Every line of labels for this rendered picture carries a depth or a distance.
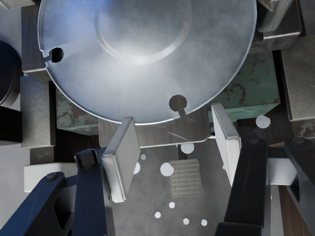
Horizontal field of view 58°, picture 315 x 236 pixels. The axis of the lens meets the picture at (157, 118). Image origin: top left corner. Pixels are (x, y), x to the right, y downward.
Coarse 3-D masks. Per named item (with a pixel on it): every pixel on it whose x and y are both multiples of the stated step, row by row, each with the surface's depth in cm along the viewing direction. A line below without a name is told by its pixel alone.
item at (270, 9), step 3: (258, 0) 35; (261, 0) 35; (264, 0) 35; (267, 0) 35; (270, 0) 35; (261, 3) 35; (264, 3) 35; (267, 3) 35; (270, 3) 35; (264, 6) 35; (267, 6) 35; (270, 6) 35; (267, 9) 35; (270, 9) 35; (270, 12) 35; (273, 12) 35
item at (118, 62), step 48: (48, 0) 40; (96, 0) 39; (144, 0) 37; (192, 0) 37; (240, 0) 36; (48, 48) 39; (96, 48) 38; (144, 48) 36; (192, 48) 36; (240, 48) 35; (96, 96) 37; (144, 96) 36; (192, 96) 35
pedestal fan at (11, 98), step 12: (0, 48) 127; (12, 48) 129; (0, 60) 126; (12, 60) 125; (0, 72) 125; (12, 72) 124; (0, 84) 124; (12, 84) 124; (0, 96) 123; (12, 96) 124
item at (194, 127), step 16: (176, 96) 35; (192, 112) 35; (112, 128) 36; (144, 128) 35; (160, 128) 35; (176, 128) 35; (192, 128) 35; (208, 128) 34; (144, 144) 35; (160, 144) 35; (176, 144) 35
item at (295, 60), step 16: (304, 32) 50; (288, 48) 48; (304, 48) 48; (288, 64) 48; (304, 64) 47; (288, 80) 47; (304, 80) 47; (288, 96) 47; (304, 96) 46; (272, 112) 59; (288, 112) 48; (304, 112) 46; (256, 128) 76; (272, 128) 61; (288, 128) 50; (304, 128) 48; (272, 144) 62
